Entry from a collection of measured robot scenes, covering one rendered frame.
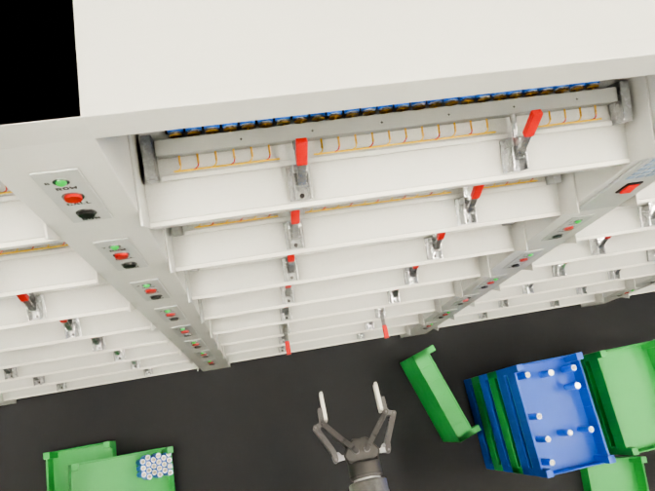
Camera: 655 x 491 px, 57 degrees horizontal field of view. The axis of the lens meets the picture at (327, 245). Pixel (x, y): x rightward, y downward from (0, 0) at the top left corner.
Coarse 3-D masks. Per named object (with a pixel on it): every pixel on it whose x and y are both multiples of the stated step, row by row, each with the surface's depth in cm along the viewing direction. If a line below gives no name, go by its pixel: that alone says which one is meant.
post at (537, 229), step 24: (624, 168) 79; (552, 216) 98; (600, 216) 101; (528, 240) 108; (552, 240) 111; (504, 264) 124; (528, 264) 129; (432, 312) 172; (456, 312) 178; (408, 336) 215
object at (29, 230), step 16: (0, 192) 66; (0, 208) 67; (16, 208) 67; (0, 224) 67; (16, 224) 67; (32, 224) 67; (0, 240) 67; (16, 240) 67; (32, 240) 67; (48, 240) 67
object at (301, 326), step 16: (416, 304) 168; (432, 304) 168; (320, 320) 164; (336, 320) 164; (352, 320) 165; (368, 320) 166; (224, 336) 160; (240, 336) 161; (256, 336) 162; (272, 336) 162
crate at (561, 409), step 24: (552, 360) 176; (576, 360) 173; (528, 384) 173; (552, 384) 174; (528, 408) 171; (552, 408) 172; (576, 408) 172; (528, 432) 166; (552, 432) 170; (576, 432) 170; (600, 432) 166; (552, 456) 168; (576, 456) 168; (600, 456) 165
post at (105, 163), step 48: (0, 0) 47; (48, 0) 48; (0, 48) 46; (0, 96) 45; (48, 96) 45; (48, 144) 48; (96, 144) 49; (96, 192) 57; (96, 240) 69; (144, 240) 72; (192, 336) 139
